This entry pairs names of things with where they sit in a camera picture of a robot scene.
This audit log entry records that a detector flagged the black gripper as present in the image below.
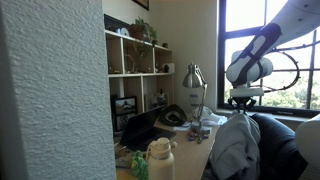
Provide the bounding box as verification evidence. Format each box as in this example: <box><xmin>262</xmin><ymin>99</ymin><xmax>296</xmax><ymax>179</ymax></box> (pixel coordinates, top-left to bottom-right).
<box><xmin>229</xmin><ymin>95</ymin><xmax>258</xmax><ymax>116</ymax></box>

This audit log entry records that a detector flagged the white cloth towel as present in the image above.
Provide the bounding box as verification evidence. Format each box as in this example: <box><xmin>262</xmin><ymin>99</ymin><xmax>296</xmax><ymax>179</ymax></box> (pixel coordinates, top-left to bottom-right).
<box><xmin>209</xmin><ymin>112</ymin><xmax>262</xmax><ymax>180</ymax></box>

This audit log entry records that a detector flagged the black leather chair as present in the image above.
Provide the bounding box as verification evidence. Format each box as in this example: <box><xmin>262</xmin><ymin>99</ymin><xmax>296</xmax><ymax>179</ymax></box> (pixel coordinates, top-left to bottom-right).
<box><xmin>249</xmin><ymin>113</ymin><xmax>308</xmax><ymax>180</ymax></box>

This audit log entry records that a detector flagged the black laptop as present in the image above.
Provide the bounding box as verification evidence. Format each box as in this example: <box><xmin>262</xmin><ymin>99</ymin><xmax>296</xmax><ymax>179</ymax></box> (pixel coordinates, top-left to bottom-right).
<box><xmin>119</xmin><ymin>106</ymin><xmax>178</xmax><ymax>153</ymax></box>

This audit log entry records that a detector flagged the white printed baseball cap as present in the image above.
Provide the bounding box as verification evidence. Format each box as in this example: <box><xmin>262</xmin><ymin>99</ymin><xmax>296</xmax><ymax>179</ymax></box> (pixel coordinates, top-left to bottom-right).
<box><xmin>192</xmin><ymin>105</ymin><xmax>228</xmax><ymax>127</ymax></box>

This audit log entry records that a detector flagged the silver desk lamp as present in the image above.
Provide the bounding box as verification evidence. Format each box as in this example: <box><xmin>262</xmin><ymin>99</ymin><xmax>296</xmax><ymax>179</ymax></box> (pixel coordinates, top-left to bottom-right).
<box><xmin>181</xmin><ymin>63</ymin><xmax>213</xmax><ymax>135</ymax></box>

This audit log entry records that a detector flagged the stack of white papers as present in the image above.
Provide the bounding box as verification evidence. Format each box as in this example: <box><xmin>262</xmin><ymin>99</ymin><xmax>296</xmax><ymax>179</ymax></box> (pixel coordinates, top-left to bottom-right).
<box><xmin>173</xmin><ymin>120</ymin><xmax>194</xmax><ymax>132</ymax></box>

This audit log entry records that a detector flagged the cream water bottle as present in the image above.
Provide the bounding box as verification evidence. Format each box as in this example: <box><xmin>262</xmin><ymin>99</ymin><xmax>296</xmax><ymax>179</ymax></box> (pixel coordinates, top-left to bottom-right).
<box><xmin>145</xmin><ymin>137</ymin><xmax>178</xmax><ymax>180</ymax></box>

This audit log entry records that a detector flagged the light wooden shelf unit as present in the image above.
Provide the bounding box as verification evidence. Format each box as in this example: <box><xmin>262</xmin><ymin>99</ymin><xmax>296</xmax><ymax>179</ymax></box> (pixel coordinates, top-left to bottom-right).
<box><xmin>103</xmin><ymin>29</ymin><xmax>176</xmax><ymax>134</ymax></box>

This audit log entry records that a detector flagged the green yellow fleece garland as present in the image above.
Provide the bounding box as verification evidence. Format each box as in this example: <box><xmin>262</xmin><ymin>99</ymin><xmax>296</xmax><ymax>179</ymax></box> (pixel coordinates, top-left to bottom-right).
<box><xmin>130</xmin><ymin>150</ymin><xmax>150</xmax><ymax>180</ymax></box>

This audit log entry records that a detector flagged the pale shell ornament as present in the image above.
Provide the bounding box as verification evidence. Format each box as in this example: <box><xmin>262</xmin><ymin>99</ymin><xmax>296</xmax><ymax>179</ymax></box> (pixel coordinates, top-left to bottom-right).
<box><xmin>124</xmin><ymin>53</ymin><xmax>137</xmax><ymax>75</ymax></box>

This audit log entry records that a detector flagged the green potted plant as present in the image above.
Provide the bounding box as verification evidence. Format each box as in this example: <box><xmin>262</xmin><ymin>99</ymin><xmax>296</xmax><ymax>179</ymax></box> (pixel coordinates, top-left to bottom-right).
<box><xmin>129</xmin><ymin>17</ymin><xmax>158</xmax><ymax>44</ymax></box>

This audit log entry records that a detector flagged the black gold framed poster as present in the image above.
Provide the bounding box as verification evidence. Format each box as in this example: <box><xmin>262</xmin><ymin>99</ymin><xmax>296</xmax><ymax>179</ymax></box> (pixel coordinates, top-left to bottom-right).
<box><xmin>131</xmin><ymin>0</ymin><xmax>150</xmax><ymax>11</ymax></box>

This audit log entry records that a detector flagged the small dark framed picture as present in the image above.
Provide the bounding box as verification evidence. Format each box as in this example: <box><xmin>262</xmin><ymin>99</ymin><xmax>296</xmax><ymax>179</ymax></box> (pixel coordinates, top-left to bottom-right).
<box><xmin>103</xmin><ymin>13</ymin><xmax>131</xmax><ymax>37</ymax></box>

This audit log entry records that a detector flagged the wall label plate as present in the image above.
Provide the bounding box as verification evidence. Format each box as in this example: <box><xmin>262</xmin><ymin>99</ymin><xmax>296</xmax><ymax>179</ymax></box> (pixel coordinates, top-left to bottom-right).
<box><xmin>189</xmin><ymin>93</ymin><xmax>201</xmax><ymax>108</ymax></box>

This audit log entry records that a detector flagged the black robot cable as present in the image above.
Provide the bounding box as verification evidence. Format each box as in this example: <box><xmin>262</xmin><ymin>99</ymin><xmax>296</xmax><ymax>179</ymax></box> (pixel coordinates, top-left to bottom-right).
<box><xmin>261</xmin><ymin>39</ymin><xmax>320</xmax><ymax>93</ymax></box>

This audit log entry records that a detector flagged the black photo frame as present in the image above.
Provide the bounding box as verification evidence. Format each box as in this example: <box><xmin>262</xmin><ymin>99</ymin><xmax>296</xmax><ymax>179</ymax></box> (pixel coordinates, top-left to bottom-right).
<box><xmin>111</xmin><ymin>96</ymin><xmax>139</xmax><ymax>116</ymax></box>

